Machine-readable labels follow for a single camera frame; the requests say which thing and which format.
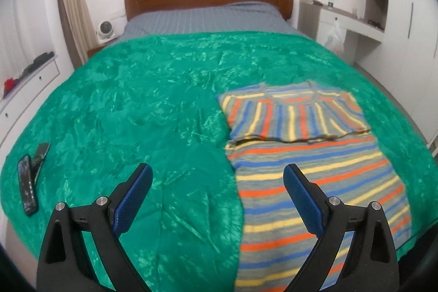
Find striped knit sweater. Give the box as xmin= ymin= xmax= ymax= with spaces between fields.
xmin=218 ymin=82 xmax=411 ymax=291

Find black clothes on cabinet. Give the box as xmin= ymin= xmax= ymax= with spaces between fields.
xmin=21 ymin=51 xmax=55 ymax=79

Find black smartphone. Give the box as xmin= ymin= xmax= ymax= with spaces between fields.
xmin=17 ymin=154 xmax=38 ymax=216

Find white drawer cabinet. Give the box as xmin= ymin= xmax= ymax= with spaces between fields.
xmin=0 ymin=56 xmax=60 ymax=144

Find green patterned bedspread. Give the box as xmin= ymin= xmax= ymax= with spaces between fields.
xmin=1 ymin=32 xmax=437 ymax=291

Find red item on cabinet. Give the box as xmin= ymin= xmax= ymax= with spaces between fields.
xmin=3 ymin=78 xmax=20 ymax=98

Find white wardrobe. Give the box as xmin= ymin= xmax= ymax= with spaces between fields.
xmin=358 ymin=0 xmax=437 ymax=142

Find wooden nightstand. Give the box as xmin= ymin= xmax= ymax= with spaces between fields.
xmin=87 ymin=38 xmax=117 ymax=59

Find white plastic bag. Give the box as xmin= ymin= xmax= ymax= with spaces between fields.
xmin=324 ymin=18 xmax=344 ymax=56

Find white sheer curtain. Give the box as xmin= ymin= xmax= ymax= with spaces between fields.
xmin=1 ymin=0 xmax=54 ymax=82

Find white desk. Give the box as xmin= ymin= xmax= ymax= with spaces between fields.
xmin=298 ymin=0 xmax=384 ymax=65

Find grey checked bed sheet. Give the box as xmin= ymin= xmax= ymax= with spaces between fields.
xmin=117 ymin=1 xmax=309 ymax=42

